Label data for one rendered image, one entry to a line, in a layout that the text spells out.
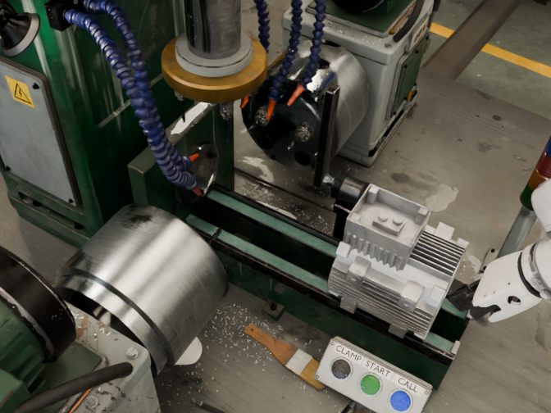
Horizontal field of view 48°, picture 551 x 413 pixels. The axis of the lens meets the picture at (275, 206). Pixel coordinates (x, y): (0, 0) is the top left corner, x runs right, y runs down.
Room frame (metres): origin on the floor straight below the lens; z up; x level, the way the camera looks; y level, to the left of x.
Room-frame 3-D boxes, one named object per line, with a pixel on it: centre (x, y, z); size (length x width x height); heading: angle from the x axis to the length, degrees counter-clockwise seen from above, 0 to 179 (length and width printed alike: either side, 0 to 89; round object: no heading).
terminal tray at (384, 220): (0.72, -0.20, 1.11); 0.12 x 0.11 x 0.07; 62
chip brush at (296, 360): (0.62, -0.04, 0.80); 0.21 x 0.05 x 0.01; 57
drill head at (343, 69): (1.16, -0.07, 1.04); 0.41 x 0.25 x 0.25; 152
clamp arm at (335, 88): (0.93, -0.09, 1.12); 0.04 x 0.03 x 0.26; 62
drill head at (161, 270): (0.55, 0.25, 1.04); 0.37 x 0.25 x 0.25; 152
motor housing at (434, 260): (0.70, -0.24, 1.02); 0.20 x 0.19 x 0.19; 62
